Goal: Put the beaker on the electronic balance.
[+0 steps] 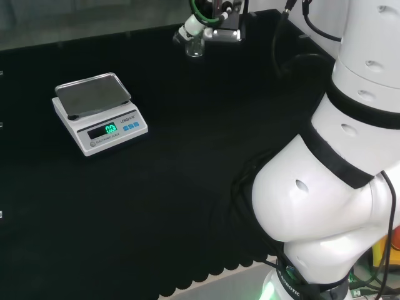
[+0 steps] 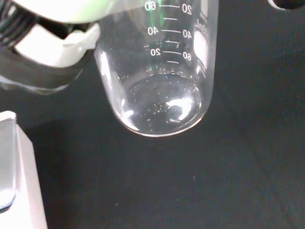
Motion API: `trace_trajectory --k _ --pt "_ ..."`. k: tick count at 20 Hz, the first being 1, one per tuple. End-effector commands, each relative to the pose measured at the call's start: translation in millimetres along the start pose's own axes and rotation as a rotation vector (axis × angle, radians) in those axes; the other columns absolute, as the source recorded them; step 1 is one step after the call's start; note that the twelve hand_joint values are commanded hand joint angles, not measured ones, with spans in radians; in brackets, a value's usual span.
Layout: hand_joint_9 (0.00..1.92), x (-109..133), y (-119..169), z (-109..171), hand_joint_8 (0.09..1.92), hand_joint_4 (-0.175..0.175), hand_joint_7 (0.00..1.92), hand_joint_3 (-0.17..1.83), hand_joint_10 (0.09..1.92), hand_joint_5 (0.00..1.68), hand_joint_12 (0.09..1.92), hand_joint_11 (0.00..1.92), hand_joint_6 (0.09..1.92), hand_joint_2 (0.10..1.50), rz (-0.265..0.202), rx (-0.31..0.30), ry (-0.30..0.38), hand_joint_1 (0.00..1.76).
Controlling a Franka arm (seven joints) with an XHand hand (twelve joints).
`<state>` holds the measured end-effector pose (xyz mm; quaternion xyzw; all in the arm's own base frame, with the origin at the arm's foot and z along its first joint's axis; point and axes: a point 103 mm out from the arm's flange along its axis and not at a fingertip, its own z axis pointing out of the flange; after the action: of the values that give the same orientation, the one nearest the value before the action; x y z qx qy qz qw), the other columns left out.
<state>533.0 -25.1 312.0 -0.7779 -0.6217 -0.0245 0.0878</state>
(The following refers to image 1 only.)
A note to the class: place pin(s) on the pale board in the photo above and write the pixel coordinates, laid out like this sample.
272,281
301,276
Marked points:
228,281

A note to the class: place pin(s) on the black bench cloth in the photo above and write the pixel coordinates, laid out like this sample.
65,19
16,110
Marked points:
175,150

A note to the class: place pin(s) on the small clear glass beaker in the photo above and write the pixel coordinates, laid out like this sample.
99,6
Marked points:
195,48

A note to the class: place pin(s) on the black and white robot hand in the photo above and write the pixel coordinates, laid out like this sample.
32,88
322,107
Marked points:
191,28

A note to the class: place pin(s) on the yellow stop button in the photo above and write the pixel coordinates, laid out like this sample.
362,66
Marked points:
394,240

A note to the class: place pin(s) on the white electronic balance steel pan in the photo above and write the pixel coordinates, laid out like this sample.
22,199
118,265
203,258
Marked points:
103,125

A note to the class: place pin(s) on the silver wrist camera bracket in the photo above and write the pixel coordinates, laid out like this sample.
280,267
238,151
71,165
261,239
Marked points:
223,33

